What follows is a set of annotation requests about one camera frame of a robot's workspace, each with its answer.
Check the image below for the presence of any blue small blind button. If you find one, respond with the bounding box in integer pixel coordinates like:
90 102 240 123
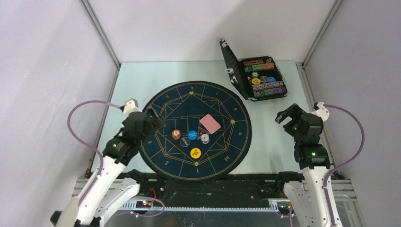
187 130 198 140

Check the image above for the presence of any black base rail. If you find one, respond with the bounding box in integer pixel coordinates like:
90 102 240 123
139 171 303 209

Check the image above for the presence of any red poker chip stack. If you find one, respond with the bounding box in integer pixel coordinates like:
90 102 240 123
171 129 181 140

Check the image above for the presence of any round dark poker mat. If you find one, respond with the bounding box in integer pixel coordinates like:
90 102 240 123
140 81 252 182

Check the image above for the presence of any yellow button in case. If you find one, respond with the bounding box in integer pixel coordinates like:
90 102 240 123
251 78 261 85

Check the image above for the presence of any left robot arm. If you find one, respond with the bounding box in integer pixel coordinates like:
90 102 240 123
51 107 166 227

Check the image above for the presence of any triangular all in marker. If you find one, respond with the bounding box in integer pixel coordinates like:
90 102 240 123
197 126 209 140

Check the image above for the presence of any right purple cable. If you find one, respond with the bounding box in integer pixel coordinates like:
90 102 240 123
323 104 366 226

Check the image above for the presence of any clear dealer button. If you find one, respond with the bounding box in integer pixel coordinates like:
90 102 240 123
180 137 191 148

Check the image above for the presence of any yellow big blind button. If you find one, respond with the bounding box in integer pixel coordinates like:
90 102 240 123
190 148 201 159

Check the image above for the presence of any blue white chip stack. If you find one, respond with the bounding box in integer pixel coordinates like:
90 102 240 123
201 134 210 144

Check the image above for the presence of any black poker chip case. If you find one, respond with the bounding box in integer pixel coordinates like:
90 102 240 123
219 39 288 102

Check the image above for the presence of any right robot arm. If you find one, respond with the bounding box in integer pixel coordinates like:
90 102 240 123
275 102 342 227

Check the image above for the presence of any pink playing card deck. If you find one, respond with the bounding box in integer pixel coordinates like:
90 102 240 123
199 114 221 134

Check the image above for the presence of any blue button in case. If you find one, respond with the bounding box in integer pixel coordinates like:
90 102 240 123
268 77 276 83

